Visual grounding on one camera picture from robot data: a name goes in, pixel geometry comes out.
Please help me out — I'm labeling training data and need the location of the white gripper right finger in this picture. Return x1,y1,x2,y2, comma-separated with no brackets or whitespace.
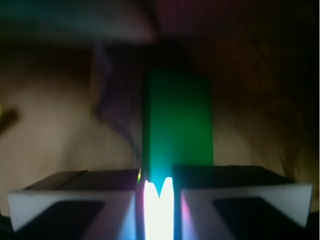
172,165,313,240

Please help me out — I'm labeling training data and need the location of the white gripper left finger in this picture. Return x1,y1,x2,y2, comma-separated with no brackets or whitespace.
7,169,143,240

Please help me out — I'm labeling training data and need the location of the green rectangular block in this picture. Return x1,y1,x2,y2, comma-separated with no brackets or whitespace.
143,69,214,190

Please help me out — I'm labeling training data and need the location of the brown paper bag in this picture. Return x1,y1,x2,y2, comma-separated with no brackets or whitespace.
0,0,320,215

